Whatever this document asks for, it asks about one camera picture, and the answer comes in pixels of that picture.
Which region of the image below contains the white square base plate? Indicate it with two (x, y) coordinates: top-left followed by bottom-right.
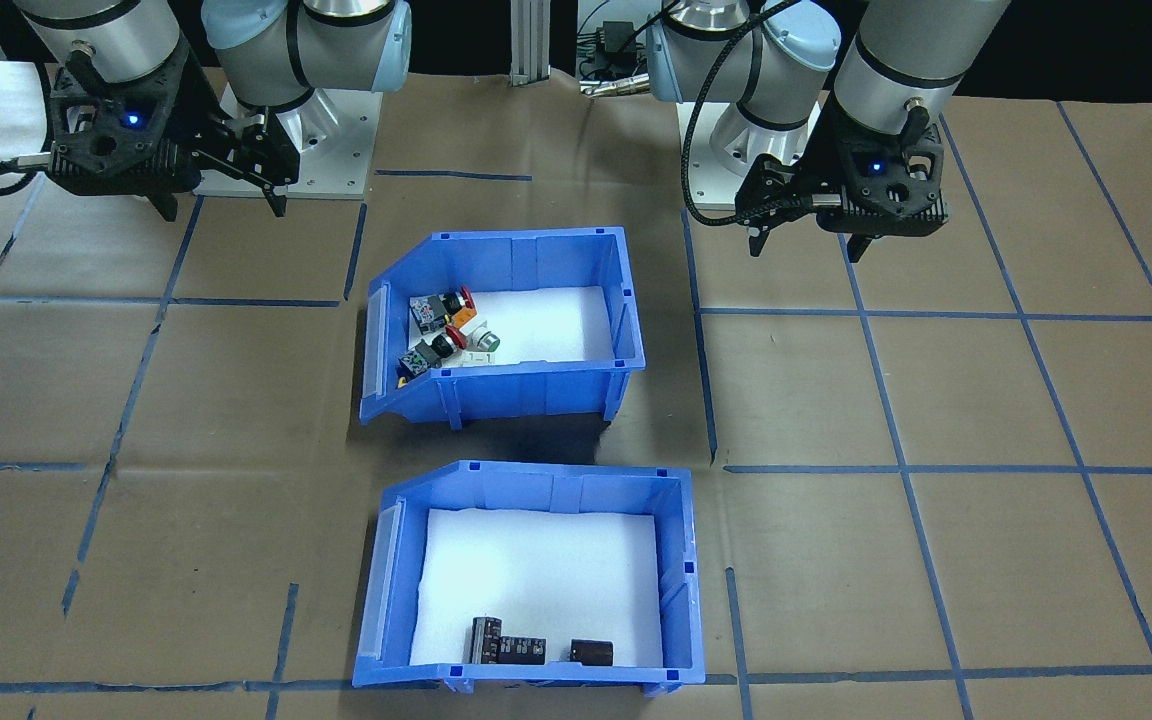
(676, 100), (837, 201)

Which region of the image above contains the red push button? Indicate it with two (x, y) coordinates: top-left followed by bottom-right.
(397, 330), (468, 386)
(409, 287), (478, 332)

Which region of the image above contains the blue bin with push buttons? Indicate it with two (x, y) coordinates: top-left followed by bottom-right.
(358, 228), (647, 429)

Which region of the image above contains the white foam liner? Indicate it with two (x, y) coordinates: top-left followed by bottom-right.
(408, 508), (665, 669)

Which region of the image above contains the blue bin with capacitors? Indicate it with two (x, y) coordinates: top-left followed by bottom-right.
(352, 462), (705, 693)

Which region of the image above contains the aluminium frame bar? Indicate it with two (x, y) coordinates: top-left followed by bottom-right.
(509, 0), (553, 87)

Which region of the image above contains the pile of small push-button switches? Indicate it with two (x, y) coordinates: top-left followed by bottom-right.
(406, 285), (618, 367)

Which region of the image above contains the black power adapter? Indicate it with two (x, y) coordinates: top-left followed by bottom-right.
(596, 20), (649, 63)

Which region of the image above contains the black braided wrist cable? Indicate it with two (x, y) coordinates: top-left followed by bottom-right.
(681, 0), (832, 229)

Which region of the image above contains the push button with white block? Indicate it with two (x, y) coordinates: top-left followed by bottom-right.
(460, 328), (503, 369)

